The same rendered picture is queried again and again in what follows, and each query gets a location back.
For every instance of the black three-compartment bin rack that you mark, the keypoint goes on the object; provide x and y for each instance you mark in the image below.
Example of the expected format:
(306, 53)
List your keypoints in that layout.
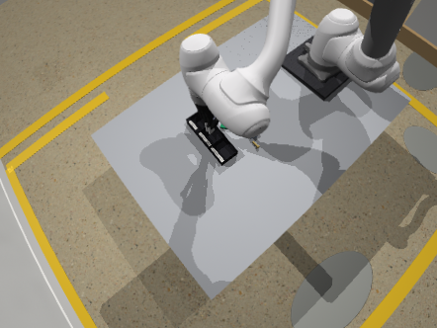
(216, 142)

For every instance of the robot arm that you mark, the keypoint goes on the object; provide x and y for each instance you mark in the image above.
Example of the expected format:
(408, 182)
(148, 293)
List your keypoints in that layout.
(238, 99)

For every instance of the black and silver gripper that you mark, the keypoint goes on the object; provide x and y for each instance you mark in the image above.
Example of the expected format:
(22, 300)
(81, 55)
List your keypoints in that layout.
(210, 120)

